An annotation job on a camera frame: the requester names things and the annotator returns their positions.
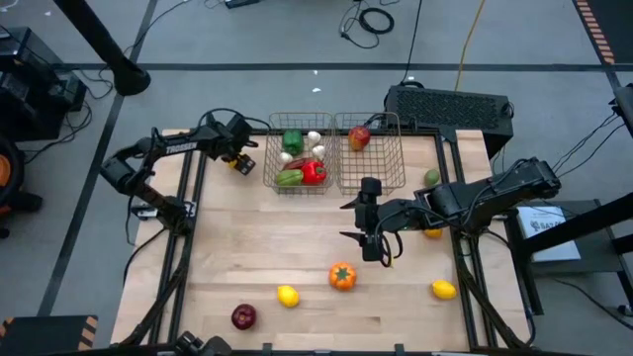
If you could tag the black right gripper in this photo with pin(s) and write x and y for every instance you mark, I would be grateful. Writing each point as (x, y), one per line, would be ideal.
(371, 217)

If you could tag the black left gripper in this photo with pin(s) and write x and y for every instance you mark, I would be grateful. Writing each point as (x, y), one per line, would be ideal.
(235, 148)

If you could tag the white garlic bulb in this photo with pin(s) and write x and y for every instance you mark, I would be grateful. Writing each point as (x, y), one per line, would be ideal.
(319, 151)
(285, 157)
(314, 137)

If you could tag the green bell pepper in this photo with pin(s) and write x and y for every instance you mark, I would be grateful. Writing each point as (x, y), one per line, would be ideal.
(293, 142)

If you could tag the light green chayote squash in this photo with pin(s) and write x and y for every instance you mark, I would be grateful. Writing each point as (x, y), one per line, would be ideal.
(289, 177)

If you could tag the red chili pepper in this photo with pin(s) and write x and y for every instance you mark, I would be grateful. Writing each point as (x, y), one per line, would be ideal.
(296, 163)

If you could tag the orange fruit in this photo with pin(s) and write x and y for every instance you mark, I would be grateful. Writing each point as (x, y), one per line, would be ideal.
(433, 233)

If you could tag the orange persimmon green calyx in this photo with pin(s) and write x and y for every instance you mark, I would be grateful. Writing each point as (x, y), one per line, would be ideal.
(342, 276)

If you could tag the small green lime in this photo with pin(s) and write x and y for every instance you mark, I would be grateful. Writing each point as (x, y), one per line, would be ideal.
(431, 178)

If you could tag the red bell pepper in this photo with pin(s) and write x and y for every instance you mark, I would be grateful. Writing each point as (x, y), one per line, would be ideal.
(313, 172)

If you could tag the red yellow apple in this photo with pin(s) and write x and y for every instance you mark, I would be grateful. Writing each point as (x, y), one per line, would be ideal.
(359, 137)

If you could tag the dark red pomegranate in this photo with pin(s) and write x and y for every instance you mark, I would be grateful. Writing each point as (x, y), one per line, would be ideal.
(244, 316)

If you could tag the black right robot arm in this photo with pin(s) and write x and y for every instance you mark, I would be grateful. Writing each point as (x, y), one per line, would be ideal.
(494, 193)

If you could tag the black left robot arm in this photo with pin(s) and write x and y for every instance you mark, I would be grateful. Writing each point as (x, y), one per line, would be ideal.
(168, 148)

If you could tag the black mesh computer case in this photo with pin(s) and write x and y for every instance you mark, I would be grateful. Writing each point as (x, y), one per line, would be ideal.
(445, 111)

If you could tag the black power strip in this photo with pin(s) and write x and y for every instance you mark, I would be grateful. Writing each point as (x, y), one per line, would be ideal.
(242, 3)

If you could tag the black pole stand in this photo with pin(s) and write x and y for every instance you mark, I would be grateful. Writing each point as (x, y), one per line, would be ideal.
(99, 39)

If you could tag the white paper sign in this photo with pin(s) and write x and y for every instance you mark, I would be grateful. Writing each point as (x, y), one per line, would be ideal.
(549, 237)

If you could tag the black equipment rack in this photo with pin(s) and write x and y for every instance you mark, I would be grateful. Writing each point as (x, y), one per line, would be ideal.
(29, 99)

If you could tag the black diagonal bar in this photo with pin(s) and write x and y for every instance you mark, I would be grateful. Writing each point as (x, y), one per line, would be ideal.
(583, 222)

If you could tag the black orange wheeled machine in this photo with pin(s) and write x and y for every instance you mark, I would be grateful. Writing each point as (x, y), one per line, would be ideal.
(4, 170)

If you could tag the dark grey side stand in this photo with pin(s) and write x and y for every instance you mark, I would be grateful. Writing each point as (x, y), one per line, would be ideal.
(601, 257)

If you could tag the black hazard striped mat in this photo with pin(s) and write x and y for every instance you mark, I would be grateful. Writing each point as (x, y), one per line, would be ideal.
(44, 336)
(618, 20)

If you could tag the black device on stand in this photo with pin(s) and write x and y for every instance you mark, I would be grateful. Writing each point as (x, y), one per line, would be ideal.
(625, 106)

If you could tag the black metal table frame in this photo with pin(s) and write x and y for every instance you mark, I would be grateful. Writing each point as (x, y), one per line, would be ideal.
(420, 132)

